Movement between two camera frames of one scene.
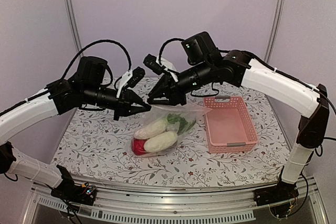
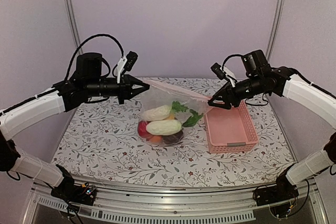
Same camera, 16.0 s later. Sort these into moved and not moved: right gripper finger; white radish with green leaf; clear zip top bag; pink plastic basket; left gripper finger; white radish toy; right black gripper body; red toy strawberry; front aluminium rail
Moved: clear zip top bag; left gripper finger; white radish with green leaf; right gripper finger; right black gripper body; white radish toy; red toy strawberry
Not moved: front aluminium rail; pink plastic basket
